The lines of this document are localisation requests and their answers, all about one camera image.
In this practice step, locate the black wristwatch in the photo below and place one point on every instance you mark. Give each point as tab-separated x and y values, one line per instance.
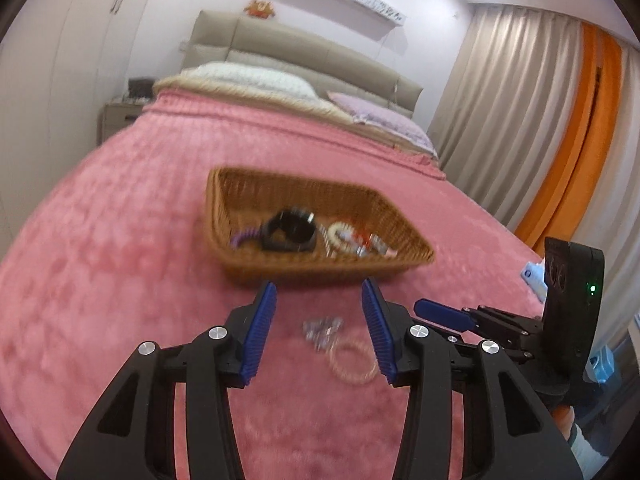
290	232

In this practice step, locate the brown wicker basket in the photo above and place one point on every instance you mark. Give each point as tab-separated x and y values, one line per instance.
300	195

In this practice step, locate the beige bed sheet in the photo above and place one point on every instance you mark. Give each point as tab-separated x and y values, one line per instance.
175	82

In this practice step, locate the white floral pillow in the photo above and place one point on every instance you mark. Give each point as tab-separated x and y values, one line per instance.
250	77

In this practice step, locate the orange curtain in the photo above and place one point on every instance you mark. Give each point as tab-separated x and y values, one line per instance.
595	110

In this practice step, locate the white wardrobe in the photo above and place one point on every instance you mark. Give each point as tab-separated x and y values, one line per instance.
75	60

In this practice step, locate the beige padded headboard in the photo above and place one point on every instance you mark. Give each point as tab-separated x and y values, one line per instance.
300	45

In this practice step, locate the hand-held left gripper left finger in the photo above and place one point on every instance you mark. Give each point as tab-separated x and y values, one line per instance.
257	332

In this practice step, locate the small black device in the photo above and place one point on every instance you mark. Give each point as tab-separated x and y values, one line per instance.
140	87

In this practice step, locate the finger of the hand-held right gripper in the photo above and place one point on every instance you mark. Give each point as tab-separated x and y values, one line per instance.
440	312

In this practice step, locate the beige curtain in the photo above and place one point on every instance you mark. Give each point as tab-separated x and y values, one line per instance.
500	85

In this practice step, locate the small light blue packet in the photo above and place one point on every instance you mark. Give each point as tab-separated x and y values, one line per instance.
602	365

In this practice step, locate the purple pillow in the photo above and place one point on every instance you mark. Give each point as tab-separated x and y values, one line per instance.
385	120

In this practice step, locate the grey nightstand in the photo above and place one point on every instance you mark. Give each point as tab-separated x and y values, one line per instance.
115	117

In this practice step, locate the white sheer curtain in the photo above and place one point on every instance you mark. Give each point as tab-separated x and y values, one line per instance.
625	185

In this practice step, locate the pink fleece blanket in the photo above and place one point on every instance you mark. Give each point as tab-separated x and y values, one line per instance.
125	210

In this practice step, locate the person's right forearm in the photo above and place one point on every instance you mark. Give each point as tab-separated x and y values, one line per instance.
582	447

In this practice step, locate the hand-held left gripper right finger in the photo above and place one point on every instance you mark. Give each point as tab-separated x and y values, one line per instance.
380	332

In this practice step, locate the orange plush toy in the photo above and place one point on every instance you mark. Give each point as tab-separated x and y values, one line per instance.
260	7

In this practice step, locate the blue tissue pack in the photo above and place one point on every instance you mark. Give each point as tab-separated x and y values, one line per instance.
532	275

